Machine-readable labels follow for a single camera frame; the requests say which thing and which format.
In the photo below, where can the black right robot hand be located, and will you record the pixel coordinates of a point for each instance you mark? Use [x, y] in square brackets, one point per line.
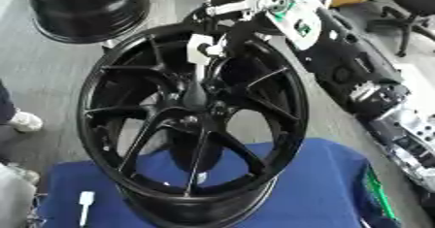
[240, 39]

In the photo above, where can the white pin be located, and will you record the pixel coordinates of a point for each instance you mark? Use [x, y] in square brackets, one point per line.
[197, 49]
[86, 199]

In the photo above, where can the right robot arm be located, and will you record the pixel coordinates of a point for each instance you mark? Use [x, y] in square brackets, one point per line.
[345, 60]

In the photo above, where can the black spoked wheel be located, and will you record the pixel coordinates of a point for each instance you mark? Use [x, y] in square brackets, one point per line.
[170, 115]

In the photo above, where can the black wheel rim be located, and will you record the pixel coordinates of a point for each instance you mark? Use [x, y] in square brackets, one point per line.
[85, 8]

